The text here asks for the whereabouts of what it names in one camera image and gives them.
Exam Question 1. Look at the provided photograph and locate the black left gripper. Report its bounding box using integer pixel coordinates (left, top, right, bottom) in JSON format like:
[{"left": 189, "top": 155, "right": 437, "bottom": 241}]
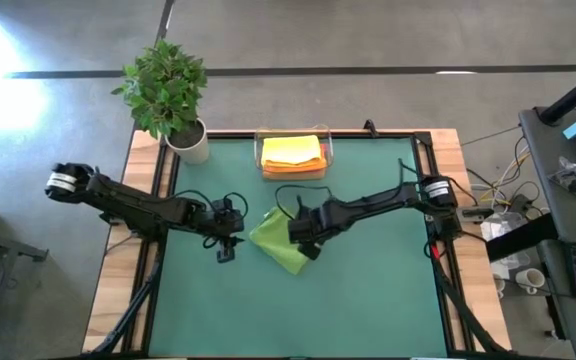
[{"left": 198, "top": 197, "right": 246, "bottom": 264}]

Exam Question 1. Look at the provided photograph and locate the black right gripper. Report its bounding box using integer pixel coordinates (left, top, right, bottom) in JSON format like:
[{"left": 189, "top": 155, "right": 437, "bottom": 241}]
[{"left": 287, "top": 197, "right": 352, "bottom": 261}]

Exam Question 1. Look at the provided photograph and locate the green microfiber towel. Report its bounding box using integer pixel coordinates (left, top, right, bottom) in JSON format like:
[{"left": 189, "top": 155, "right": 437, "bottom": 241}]
[{"left": 248, "top": 206, "right": 312, "bottom": 276}]

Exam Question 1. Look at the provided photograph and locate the yellow microfiber towel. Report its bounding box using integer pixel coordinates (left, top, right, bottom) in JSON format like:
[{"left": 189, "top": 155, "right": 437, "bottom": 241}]
[{"left": 260, "top": 134, "right": 323, "bottom": 168}]

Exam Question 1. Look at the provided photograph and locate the clear plastic bin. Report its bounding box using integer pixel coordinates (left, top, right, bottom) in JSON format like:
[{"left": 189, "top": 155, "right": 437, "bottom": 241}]
[{"left": 253, "top": 124, "right": 334, "bottom": 182}]

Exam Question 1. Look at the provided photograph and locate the white plant pot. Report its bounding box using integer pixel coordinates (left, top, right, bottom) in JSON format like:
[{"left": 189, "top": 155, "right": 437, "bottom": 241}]
[{"left": 164, "top": 117, "right": 210, "bottom": 167}]

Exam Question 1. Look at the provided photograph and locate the green leafy plant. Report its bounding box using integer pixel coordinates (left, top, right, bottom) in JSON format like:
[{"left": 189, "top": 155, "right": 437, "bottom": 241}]
[{"left": 111, "top": 39, "right": 209, "bottom": 141}]

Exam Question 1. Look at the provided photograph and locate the clear plastic bag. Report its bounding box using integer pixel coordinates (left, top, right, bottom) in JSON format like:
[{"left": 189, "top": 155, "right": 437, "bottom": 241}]
[{"left": 480, "top": 212, "right": 533, "bottom": 280}]

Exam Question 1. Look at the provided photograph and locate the black flat bar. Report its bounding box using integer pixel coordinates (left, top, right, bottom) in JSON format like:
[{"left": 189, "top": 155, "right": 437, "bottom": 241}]
[{"left": 485, "top": 212, "right": 560, "bottom": 262}]

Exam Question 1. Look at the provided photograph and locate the black power adapter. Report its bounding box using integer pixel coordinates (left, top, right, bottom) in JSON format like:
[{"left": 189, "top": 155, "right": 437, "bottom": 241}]
[{"left": 509, "top": 193, "right": 534, "bottom": 215}]

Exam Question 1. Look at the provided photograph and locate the white mug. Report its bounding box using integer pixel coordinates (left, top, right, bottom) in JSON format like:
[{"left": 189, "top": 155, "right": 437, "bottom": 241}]
[{"left": 514, "top": 267, "right": 547, "bottom": 295}]

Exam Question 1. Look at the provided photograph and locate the clear plastic wrapper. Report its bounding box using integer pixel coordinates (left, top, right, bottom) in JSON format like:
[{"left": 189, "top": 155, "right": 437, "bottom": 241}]
[{"left": 547, "top": 154, "right": 576, "bottom": 190}]

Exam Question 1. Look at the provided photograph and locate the black pole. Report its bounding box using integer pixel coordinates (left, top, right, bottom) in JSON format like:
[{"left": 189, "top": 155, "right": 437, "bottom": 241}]
[{"left": 537, "top": 62, "right": 576, "bottom": 126}]

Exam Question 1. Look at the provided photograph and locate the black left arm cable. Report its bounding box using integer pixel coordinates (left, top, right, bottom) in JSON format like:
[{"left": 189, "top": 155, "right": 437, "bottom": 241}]
[{"left": 175, "top": 188, "right": 250, "bottom": 221}]

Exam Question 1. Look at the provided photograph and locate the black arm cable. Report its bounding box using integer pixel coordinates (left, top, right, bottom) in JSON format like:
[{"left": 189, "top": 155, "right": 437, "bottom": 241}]
[
  {"left": 273, "top": 158, "right": 419, "bottom": 221},
  {"left": 175, "top": 188, "right": 250, "bottom": 221}
]

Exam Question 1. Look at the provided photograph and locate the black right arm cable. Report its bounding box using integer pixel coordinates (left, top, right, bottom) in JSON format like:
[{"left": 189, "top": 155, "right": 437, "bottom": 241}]
[{"left": 273, "top": 158, "right": 419, "bottom": 221}]

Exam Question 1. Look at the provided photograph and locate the small black bracket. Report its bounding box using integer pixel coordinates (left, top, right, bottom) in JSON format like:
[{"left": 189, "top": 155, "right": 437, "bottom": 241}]
[{"left": 361, "top": 118, "right": 381, "bottom": 139}]

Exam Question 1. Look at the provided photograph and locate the black aluminium table frame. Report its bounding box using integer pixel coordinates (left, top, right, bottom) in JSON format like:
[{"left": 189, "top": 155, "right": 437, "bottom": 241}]
[{"left": 87, "top": 128, "right": 514, "bottom": 360}]

